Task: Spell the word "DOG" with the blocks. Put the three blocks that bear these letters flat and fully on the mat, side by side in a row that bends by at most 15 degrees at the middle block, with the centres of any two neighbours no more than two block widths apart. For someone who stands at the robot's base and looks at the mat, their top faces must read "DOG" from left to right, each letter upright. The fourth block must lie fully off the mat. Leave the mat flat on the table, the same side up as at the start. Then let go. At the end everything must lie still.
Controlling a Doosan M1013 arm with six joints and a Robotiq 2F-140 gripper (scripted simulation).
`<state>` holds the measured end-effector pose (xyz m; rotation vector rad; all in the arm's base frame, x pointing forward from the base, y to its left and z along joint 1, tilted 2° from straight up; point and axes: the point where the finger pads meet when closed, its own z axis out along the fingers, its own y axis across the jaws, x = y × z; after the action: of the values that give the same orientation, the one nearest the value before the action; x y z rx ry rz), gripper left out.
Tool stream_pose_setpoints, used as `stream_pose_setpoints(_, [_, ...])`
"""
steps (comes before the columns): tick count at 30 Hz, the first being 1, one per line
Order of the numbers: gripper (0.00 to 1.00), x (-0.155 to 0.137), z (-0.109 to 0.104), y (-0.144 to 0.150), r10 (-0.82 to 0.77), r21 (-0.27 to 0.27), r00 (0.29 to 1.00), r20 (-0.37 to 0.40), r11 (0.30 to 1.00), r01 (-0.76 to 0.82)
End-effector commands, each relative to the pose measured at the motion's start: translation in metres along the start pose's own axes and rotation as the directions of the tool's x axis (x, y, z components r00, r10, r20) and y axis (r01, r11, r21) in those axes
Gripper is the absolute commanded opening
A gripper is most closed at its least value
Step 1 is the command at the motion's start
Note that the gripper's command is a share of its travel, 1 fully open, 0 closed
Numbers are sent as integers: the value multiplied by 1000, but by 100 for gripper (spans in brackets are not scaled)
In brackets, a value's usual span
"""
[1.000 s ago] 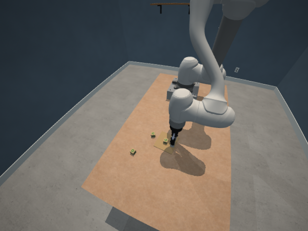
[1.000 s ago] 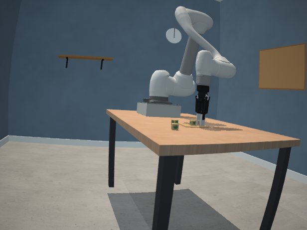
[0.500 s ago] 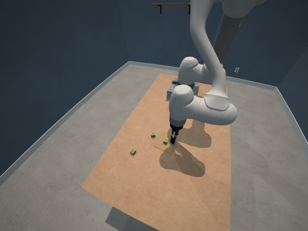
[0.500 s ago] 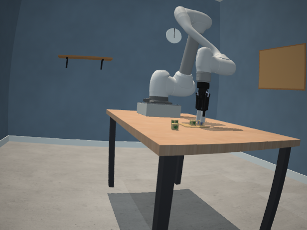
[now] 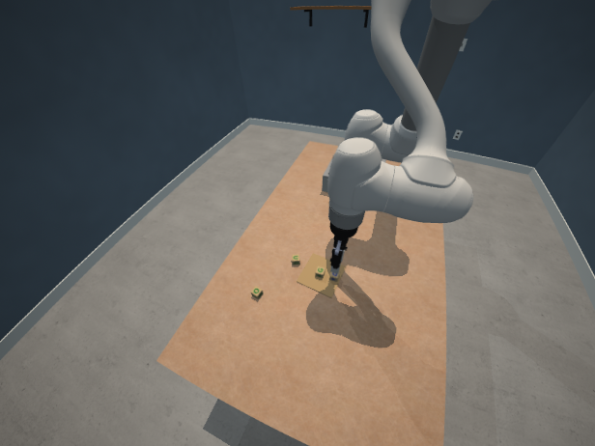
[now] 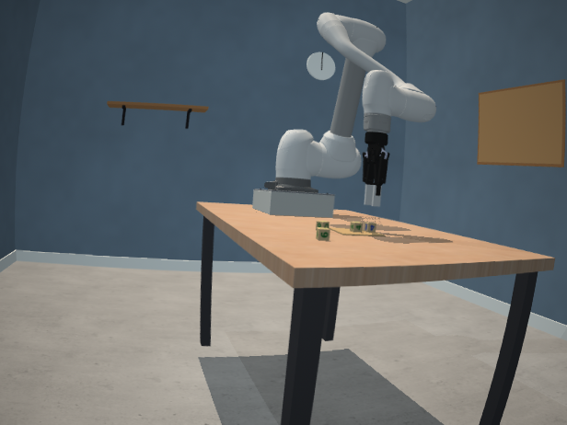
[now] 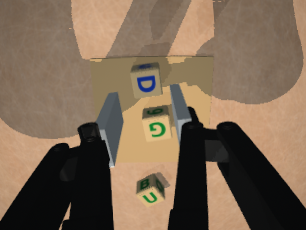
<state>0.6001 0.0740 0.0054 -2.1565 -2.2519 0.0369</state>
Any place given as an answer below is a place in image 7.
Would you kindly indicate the tan flat mat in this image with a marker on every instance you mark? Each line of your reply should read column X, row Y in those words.
column 193, row 73

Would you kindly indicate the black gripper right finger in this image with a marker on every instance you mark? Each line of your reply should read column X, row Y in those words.
column 264, row 198

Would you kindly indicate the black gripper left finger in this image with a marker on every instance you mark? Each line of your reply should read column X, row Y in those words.
column 44, row 199

